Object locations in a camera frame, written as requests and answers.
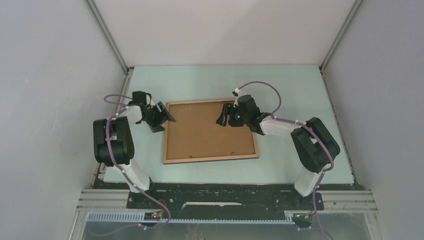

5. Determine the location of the wooden picture frame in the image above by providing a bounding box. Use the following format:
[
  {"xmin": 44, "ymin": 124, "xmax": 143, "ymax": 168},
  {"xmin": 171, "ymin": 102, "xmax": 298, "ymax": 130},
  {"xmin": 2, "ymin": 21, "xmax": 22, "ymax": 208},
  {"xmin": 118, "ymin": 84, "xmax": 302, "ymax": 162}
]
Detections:
[{"xmin": 162, "ymin": 97, "xmax": 260, "ymax": 165}]

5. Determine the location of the aluminium corner post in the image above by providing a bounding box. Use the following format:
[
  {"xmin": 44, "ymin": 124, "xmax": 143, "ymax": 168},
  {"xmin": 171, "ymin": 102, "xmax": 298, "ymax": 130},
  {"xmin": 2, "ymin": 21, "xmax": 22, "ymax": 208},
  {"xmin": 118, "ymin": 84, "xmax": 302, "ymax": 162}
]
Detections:
[
  {"xmin": 319, "ymin": 0, "xmax": 366, "ymax": 74},
  {"xmin": 82, "ymin": 0, "xmax": 130, "ymax": 74}
]

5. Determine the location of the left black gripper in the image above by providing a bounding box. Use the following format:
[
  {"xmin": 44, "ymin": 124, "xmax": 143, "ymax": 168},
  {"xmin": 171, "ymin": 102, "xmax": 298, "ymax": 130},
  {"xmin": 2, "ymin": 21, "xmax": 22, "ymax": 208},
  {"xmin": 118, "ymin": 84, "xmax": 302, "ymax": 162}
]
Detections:
[{"xmin": 142, "ymin": 102, "xmax": 176, "ymax": 133}]

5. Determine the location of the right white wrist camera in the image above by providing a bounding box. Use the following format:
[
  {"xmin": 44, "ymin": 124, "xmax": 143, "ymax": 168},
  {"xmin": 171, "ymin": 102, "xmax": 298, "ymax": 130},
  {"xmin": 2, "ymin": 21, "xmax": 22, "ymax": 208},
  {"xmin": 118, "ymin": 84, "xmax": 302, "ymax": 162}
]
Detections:
[{"xmin": 232, "ymin": 88, "xmax": 246, "ymax": 98}]

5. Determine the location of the right aluminium corner post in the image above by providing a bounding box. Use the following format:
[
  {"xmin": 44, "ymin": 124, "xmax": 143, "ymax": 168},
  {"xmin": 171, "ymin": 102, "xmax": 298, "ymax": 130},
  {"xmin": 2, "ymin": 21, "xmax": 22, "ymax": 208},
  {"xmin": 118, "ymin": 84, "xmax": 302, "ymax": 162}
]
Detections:
[{"xmin": 319, "ymin": 0, "xmax": 366, "ymax": 74}]

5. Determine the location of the left aluminium corner post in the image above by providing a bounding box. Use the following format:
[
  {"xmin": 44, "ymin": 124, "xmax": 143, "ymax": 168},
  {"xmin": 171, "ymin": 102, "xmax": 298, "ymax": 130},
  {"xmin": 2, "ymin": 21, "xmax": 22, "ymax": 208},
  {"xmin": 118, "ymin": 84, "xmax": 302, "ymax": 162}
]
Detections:
[{"xmin": 82, "ymin": 0, "xmax": 130, "ymax": 74}]

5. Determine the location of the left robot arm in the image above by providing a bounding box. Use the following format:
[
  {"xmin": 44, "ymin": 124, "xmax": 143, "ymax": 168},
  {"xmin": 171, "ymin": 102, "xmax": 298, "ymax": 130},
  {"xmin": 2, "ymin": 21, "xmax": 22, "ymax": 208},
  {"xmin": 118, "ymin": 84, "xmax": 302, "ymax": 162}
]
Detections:
[{"xmin": 93, "ymin": 91, "xmax": 176, "ymax": 208}]

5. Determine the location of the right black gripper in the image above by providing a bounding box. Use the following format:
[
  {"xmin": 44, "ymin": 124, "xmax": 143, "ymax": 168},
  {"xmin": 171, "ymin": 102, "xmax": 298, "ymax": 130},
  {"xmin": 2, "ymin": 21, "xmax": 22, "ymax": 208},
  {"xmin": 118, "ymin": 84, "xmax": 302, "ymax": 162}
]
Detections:
[{"xmin": 216, "ymin": 102, "xmax": 250, "ymax": 127}]

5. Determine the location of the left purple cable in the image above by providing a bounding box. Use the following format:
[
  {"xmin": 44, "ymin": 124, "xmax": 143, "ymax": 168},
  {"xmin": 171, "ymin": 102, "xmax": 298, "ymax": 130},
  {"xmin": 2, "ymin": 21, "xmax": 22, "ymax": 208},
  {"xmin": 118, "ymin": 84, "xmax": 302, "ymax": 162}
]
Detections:
[{"xmin": 103, "ymin": 94, "xmax": 172, "ymax": 231}]

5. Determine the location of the brown backing board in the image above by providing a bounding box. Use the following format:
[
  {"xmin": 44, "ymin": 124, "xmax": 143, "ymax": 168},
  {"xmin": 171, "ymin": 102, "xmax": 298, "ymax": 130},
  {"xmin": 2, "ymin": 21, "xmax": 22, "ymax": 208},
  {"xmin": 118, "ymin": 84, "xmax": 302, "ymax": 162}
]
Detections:
[{"xmin": 166, "ymin": 101, "xmax": 257, "ymax": 161}]

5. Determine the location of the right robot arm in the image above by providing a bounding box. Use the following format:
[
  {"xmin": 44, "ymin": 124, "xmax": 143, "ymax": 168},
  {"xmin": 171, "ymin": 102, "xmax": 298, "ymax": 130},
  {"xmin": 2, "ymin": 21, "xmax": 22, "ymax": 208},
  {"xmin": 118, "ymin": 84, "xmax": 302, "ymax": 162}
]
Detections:
[{"xmin": 216, "ymin": 94, "xmax": 341, "ymax": 209}]

